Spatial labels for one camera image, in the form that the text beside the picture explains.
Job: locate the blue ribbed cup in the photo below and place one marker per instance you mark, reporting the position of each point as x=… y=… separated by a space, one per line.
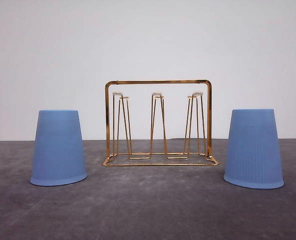
x=58 y=156
x=253 y=158

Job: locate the gold wire cup rack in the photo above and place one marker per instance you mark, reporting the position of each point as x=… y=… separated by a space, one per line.
x=159 y=123

